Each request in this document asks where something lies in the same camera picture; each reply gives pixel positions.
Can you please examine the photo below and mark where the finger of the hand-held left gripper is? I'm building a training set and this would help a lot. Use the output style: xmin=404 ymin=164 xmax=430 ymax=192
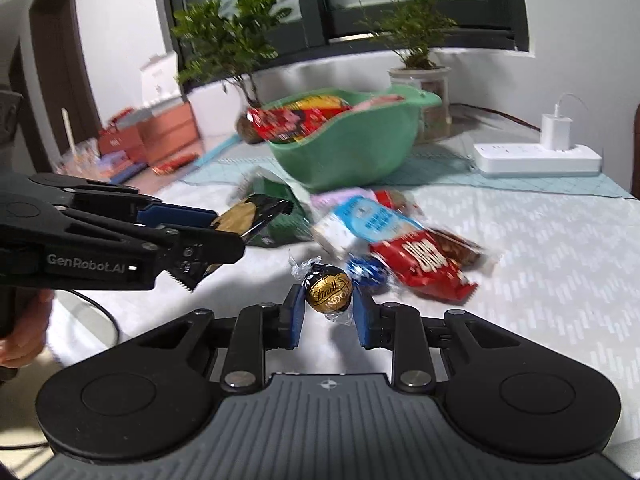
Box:
xmin=64 ymin=209 xmax=247 ymax=294
xmin=29 ymin=173 xmax=219 ymax=230

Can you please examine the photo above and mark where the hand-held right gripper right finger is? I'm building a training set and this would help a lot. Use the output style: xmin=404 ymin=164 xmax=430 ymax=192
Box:
xmin=351 ymin=290 xmax=524 ymax=393

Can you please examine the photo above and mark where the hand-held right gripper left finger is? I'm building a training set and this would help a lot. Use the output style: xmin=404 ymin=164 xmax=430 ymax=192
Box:
xmin=135 ymin=284 xmax=307 ymax=394

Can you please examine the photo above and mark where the gold foil chocolate ball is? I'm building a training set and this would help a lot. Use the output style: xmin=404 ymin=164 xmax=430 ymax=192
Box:
xmin=289 ymin=254 xmax=354 ymax=323

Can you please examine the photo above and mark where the gold snack packet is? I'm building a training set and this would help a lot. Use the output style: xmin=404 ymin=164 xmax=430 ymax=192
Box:
xmin=209 ymin=193 xmax=297 ymax=242

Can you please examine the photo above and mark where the clear snack packet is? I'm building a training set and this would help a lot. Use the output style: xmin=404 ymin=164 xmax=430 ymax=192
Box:
xmin=309 ymin=186 xmax=383 ymax=213

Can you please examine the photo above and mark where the green plastic bowl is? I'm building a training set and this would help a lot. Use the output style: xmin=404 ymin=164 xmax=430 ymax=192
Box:
xmin=261 ymin=87 xmax=444 ymax=192

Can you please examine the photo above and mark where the person's left hand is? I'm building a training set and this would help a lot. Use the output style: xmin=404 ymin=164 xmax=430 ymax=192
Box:
xmin=0 ymin=290 xmax=54 ymax=368

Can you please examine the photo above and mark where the blue foil chocolate ball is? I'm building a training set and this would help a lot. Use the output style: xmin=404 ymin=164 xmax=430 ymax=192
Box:
xmin=345 ymin=254 xmax=392 ymax=296

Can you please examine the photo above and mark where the red ornate packet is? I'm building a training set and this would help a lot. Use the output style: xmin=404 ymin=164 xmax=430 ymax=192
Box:
xmin=151 ymin=156 xmax=197 ymax=177

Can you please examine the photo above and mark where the red chocolate bar packet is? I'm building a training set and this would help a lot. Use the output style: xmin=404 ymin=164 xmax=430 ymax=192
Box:
xmin=369 ymin=230 xmax=480 ymax=306

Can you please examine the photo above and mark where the pink orange box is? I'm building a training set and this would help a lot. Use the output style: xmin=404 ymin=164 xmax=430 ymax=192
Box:
xmin=136 ymin=101 xmax=202 ymax=166

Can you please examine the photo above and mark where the red box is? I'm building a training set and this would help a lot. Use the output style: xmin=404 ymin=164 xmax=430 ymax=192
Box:
xmin=97 ymin=124 xmax=147 ymax=161

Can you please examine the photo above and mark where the light blue snack packet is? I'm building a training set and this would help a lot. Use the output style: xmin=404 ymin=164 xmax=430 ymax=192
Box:
xmin=312 ymin=194 xmax=433 ymax=258

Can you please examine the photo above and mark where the green snack bag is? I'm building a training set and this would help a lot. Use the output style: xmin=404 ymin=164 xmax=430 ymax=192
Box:
xmin=239 ymin=167 xmax=315 ymax=249

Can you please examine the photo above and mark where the round glass vase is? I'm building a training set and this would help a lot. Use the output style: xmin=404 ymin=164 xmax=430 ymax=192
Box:
xmin=236 ymin=110 xmax=273 ymax=146

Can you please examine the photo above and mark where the brown snack packet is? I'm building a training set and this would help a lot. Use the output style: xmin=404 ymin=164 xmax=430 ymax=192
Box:
xmin=425 ymin=227 xmax=501 ymax=276

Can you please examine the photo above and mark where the red candy packet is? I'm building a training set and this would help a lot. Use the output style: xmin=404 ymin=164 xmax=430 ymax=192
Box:
xmin=375 ymin=189 xmax=422 ymax=217

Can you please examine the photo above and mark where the white box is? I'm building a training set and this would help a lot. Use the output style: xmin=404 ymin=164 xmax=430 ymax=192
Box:
xmin=139 ymin=52 xmax=180 ymax=111

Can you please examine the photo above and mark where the red floral snack packet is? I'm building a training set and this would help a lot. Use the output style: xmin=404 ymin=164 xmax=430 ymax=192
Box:
xmin=246 ymin=104 xmax=353 ymax=144

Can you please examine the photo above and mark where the teal quilted cloth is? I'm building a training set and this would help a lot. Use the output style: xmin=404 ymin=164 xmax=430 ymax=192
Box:
xmin=185 ymin=147 xmax=628 ymax=201

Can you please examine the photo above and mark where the leafy green plant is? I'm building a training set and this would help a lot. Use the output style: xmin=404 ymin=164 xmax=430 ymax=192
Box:
xmin=171 ymin=0 xmax=296 ymax=111

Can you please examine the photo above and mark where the yellow snack packet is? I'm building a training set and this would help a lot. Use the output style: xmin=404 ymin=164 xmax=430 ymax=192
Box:
xmin=280 ymin=93 xmax=353 ymax=113

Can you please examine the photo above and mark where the white quilted table cover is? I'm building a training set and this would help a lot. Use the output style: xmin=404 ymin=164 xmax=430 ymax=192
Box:
xmin=50 ymin=180 xmax=640 ymax=456

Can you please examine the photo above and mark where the dark wooden door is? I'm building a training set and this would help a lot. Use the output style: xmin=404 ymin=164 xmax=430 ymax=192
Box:
xmin=7 ymin=0 xmax=101 ymax=171

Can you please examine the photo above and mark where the white pink snack packet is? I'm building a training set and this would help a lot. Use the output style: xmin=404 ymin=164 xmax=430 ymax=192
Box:
xmin=350 ymin=91 xmax=408 ymax=112

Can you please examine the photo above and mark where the white power strip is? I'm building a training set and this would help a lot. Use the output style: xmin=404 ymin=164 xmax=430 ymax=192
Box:
xmin=472 ymin=142 xmax=602 ymax=178

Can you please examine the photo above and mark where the dark framed window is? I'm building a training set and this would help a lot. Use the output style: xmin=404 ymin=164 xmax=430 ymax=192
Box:
xmin=160 ymin=0 xmax=531 ymax=53

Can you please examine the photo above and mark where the white charger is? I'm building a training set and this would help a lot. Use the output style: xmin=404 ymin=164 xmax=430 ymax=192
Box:
xmin=541 ymin=114 xmax=573 ymax=152

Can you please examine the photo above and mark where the fine-leaved potted plant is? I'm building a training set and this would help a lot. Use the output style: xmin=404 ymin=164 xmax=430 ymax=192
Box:
xmin=357 ymin=0 xmax=463 ymax=71

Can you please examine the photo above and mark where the black cable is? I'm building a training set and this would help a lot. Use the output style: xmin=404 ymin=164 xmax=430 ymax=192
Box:
xmin=50 ymin=289 xmax=123 ymax=348

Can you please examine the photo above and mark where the white charger cable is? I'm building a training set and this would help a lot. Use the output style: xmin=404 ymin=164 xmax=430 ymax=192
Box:
xmin=552 ymin=91 xmax=591 ymax=121

